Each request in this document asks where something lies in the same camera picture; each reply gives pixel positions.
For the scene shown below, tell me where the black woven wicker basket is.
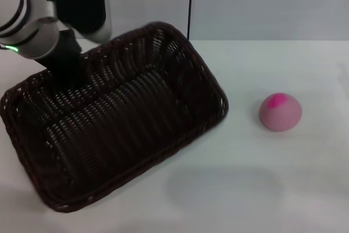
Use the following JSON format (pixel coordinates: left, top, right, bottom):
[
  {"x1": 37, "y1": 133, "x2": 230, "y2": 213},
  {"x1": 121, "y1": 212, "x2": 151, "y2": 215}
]
[{"x1": 0, "y1": 21, "x2": 230, "y2": 214}]

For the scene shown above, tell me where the black white wrist camera mount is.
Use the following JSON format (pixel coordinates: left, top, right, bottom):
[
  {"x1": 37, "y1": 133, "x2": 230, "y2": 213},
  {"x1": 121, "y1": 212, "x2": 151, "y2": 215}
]
[{"x1": 45, "y1": 0, "x2": 113, "y2": 44}]

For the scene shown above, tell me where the pink round peach toy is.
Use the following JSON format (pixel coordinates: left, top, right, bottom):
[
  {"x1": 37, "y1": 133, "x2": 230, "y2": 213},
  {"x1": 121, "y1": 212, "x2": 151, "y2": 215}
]
[{"x1": 258, "y1": 92, "x2": 303, "y2": 132}]

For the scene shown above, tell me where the black vertical wall strip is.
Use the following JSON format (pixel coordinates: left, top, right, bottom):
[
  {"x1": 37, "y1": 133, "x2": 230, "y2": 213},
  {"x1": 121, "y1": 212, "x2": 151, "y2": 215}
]
[{"x1": 186, "y1": 0, "x2": 195, "y2": 40}]

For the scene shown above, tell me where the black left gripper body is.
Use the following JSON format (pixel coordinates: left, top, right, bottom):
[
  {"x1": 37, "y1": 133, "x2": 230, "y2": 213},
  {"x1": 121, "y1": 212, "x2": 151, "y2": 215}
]
[{"x1": 34, "y1": 28, "x2": 88, "y2": 81}]

